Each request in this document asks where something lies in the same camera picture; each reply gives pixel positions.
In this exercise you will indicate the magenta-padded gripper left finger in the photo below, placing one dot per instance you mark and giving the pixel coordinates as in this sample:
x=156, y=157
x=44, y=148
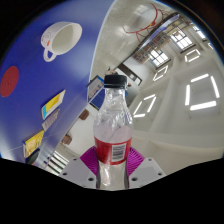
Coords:
x=87, y=163

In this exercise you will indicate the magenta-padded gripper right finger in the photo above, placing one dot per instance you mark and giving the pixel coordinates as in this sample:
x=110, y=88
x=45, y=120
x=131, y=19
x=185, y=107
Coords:
x=136, y=163

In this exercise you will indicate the clear red-labelled drink bottle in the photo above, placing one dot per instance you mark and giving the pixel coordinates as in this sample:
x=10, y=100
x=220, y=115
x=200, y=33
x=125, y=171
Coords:
x=113, y=133

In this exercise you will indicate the brown armchair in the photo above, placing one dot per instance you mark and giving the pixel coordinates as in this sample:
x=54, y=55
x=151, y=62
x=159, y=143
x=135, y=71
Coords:
x=84, y=115
x=67, y=139

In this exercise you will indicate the black flat case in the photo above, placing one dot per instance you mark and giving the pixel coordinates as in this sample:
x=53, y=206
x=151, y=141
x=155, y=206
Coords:
x=33, y=157

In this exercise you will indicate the blue partition boards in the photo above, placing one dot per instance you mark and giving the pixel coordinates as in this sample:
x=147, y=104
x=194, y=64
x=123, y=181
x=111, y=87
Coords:
x=100, y=99

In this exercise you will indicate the thin yellow and blue book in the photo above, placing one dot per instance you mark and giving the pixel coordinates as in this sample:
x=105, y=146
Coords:
x=53, y=104

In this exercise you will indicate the ceiling lights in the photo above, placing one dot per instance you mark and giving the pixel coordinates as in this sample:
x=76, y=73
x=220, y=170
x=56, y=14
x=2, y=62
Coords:
x=201, y=106

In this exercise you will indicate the dark door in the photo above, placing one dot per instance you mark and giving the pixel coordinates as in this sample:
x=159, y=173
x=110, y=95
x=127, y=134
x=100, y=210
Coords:
x=130, y=74

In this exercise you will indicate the flat round red coaster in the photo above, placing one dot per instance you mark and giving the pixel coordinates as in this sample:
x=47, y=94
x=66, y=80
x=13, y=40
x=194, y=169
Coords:
x=8, y=81

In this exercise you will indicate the colourful display rack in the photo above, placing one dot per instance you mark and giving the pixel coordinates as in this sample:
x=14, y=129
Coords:
x=151, y=48

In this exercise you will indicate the white mug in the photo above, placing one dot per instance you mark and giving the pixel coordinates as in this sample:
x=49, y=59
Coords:
x=63, y=38

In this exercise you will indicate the blue table with red legs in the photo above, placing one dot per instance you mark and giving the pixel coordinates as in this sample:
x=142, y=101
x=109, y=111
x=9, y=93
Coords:
x=163, y=20

